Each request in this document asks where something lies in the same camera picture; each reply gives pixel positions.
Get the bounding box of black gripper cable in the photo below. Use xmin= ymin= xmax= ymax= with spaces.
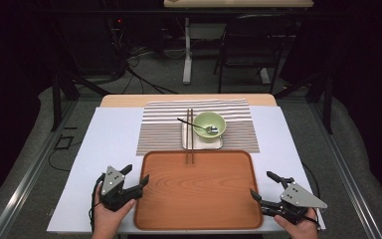
xmin=301 ymin=162 xmax=322 ymax=231
xmin=88 ymin=172 xmax=106 ymax=234

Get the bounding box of metal spoon with dark handle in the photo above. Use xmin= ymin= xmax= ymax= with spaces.
xmin=176 ymin=117 xmax=220 ymax=135

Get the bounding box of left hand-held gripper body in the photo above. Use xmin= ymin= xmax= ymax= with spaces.
xmin=98 ymin=164 xmax=137 ymax=213

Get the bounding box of person's left hand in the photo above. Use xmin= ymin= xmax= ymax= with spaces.
xmin=91 ymin=193 xmax=137 ymax=235

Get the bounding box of black metal stand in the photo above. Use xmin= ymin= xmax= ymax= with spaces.
xmin=50 ymin=71 xmax=112 ymax=132
xmin=273 ymin=71 xmax=334 ymax=134

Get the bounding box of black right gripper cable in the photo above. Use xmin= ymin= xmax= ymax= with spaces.
xmin=301 ymin=162 xmax=322 ymax=231

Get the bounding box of striped placemat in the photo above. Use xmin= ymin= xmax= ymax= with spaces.
xmin=135 ymin=98 xmax=261 ymax=157

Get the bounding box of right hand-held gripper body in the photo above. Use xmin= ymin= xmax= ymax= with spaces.
xmin=271 ymin=181 xmax=328 ymax=226

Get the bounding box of brown wooden tray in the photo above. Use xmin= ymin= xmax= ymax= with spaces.
xmin=133 ymin=149 xmax=264 ymax=231

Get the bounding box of dark equipment rack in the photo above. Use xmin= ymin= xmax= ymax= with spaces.
xmin=59 ymin=13 xmax=127 ymax=76

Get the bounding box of aluminium floor rail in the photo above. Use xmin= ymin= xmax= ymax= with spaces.
xmin=307 ymin=99 xmax=382 ymax=239
xmin=0 ymin=99 xmax=78 ymax=239

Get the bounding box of white table sheet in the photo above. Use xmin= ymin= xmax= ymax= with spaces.
xmin=46 ymin=106 xmax=326 ymax=234

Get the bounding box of person's right hand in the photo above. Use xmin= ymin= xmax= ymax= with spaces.
xmin=273 ymin=208 xmax=320 ymax=239

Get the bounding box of black folding chair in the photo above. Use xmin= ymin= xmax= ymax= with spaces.
xmin=213 ymin=13 xmax=297 ymax=95

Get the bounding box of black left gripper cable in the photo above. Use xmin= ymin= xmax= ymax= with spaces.
xmin=88 ymin=172 xmax=106 ymax=234

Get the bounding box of light green bowl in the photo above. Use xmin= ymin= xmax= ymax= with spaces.
xmin=192 ymin=111 xmax=228 ymax=144

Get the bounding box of thin black floor cable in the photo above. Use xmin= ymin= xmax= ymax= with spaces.
xmin=48 ymin=140 xmax=83 ymax=173

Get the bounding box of white-legged desk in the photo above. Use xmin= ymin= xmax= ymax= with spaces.
xmin=163 ymin=0 xmax=314 ymax=86

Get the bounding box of white square plate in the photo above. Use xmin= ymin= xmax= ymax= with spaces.
xmin=181 ymin=118 xmax=224 ymax=150

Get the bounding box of bundle of floor cables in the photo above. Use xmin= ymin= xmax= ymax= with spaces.
xmin=112 ymin=46 xmax=180 ymax=96

